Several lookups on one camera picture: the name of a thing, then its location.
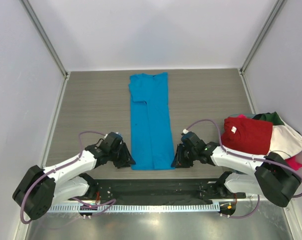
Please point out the perforated metal rail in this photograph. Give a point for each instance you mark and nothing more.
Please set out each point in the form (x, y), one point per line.
(77, 207)

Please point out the red t shirt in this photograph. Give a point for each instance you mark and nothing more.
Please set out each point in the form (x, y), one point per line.
(247, 135)

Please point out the left aluminium frame post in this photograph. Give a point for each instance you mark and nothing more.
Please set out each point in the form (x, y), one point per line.
(43, 35)

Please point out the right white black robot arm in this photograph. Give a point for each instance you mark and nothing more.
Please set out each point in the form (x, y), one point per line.
(268, 176)

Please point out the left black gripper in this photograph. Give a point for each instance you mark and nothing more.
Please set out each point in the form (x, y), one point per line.
(121, 155)

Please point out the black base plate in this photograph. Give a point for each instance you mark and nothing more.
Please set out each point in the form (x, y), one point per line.
(183, 191)

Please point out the white t shirt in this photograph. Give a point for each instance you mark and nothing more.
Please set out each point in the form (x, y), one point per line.
(285, 141)

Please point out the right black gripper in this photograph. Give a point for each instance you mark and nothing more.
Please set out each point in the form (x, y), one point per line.
(184, 155)

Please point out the blue t shirt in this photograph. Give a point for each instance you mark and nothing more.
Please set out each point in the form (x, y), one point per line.
(151, 137)

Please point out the aluminium frame post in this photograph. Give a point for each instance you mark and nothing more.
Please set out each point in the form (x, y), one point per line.
(276, 9)
(43, 35)

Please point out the dark green t shirt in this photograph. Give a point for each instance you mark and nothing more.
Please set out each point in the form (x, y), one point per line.
(274, 118)

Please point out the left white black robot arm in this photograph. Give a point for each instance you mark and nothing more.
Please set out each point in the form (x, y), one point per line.
(41, 188)

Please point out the pink t shirt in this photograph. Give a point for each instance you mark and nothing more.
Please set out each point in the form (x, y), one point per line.
(292, 162)

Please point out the right aluminium frame post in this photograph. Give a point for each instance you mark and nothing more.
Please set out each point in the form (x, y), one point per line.
(276, 9)

